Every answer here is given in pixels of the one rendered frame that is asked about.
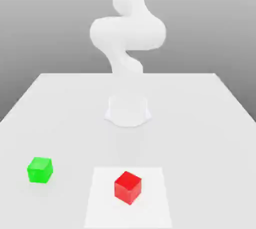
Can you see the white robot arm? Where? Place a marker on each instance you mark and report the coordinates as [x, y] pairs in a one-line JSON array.
[[128, 33]]

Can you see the small green cube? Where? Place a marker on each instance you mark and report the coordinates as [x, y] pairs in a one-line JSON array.
[[40, 170]]

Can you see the small red cube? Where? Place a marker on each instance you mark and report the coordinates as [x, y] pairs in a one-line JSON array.
[[128, 188]]

